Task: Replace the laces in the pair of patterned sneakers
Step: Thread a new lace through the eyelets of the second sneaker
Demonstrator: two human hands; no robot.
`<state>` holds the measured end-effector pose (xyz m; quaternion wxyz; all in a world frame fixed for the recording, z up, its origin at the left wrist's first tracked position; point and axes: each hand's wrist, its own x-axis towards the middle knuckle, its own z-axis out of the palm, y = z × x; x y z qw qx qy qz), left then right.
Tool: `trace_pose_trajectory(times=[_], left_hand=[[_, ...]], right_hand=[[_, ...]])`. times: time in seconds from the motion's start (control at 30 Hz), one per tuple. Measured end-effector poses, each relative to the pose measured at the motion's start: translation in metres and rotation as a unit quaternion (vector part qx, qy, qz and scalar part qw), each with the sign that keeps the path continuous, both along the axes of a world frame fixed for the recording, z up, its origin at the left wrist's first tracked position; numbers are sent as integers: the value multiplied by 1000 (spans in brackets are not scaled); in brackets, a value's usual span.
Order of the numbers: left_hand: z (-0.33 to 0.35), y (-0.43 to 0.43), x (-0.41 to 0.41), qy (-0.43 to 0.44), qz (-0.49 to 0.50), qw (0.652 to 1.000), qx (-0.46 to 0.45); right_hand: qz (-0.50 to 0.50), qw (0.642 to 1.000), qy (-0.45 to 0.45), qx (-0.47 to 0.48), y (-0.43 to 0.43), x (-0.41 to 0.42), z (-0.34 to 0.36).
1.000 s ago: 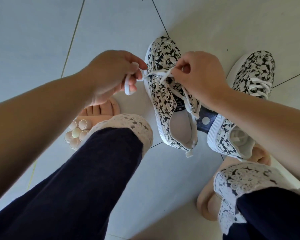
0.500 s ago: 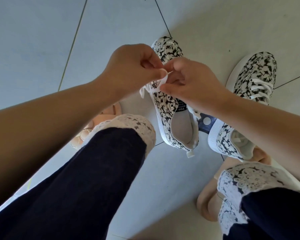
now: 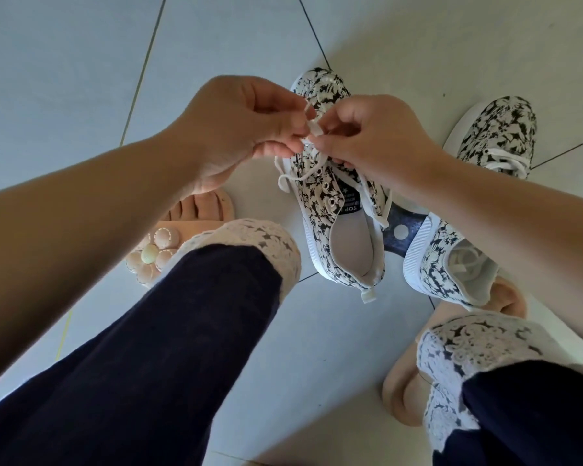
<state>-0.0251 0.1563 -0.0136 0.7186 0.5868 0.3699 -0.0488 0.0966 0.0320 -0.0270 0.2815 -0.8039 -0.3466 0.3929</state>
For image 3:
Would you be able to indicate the person's left hand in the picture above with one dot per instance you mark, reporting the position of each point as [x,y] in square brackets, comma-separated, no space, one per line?
[233,126]

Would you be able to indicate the person's right hand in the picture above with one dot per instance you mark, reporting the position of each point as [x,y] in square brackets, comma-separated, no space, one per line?
[384,135]

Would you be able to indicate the bright white shoelace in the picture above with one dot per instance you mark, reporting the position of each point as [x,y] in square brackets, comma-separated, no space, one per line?
[296,177]
[505,157]

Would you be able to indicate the floral sneaker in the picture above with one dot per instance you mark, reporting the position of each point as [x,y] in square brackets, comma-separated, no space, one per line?
[320,198]
[505,121]

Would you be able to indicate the person's right forearm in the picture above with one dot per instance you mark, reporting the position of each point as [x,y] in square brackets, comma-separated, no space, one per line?
[529,247]

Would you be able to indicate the person's left forearm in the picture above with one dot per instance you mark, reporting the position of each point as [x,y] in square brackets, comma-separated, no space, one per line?
[73,247]

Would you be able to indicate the person's left leg navy trousers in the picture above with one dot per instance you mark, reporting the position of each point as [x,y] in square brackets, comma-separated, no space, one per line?
[136,373]

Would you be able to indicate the person's leg navy trousers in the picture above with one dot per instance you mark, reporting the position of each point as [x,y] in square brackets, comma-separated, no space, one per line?
[136,373]
[529,407]

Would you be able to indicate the person's right leg navy trousers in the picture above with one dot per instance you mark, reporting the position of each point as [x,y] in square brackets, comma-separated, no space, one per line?
[529,407]

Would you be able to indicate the pink slipper with white charms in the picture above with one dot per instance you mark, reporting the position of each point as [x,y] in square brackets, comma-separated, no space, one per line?
[194,213]

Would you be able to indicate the pink slipper with green charm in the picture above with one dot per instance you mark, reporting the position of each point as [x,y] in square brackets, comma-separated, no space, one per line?
[403,393]

